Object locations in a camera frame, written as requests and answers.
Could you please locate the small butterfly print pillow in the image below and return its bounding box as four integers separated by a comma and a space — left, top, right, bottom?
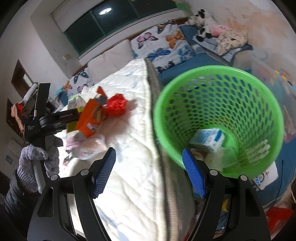
62, 68, 94, 97

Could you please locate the large butterfly print pillow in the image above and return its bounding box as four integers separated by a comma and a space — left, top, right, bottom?
130, 19, 195, 74

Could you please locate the dark glass window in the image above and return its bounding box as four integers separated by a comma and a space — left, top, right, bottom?
65, 0, 176, 55

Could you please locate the white electronic device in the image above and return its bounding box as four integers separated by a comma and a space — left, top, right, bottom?
252, 162, 278, 191

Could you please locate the green perforated plastic basket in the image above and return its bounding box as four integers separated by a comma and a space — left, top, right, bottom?
153, 65, 284, 178

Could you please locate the clear plastic storage bin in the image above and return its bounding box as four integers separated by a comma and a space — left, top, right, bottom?
251, 57, 295, 143

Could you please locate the small blue milk carton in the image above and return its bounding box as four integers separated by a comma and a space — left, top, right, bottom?
189, 128, 225, 153

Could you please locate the black white cow plush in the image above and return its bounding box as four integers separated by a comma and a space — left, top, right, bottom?
186, 9, 220, 42

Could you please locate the pink plush toy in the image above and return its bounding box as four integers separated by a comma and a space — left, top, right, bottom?
211, 25, 230, 38

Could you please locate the wall light switch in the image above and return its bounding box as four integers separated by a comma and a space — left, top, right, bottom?
63, 54, 71, 61

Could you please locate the black puffer jacket sleeve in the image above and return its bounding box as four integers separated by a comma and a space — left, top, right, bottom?
1, 170, 40, 236

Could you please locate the beige spotted cloth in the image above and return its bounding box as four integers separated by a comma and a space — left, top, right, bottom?
217, 30, 248, 56

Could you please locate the red crumpled paper ball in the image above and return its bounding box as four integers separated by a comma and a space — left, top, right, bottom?
106, 93, 127, 116

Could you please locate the yellow green bottle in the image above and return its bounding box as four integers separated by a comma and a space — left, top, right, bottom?
66, 94, 86, 133

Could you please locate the plain white pillow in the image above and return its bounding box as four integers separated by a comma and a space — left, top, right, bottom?
87, 40, 134, 83

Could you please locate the orange snack wrapper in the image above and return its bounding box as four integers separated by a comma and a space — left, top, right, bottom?
76, 86, 108, 138

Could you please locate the white quilted mattress cover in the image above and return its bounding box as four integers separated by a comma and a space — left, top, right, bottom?
81, 59, 194, 240

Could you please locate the red plastic object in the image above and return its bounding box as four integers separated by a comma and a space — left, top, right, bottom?
266, 206, 294, 232

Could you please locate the grey knitted gloved hand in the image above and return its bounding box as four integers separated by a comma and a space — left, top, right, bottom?
16, 135, 63, 193

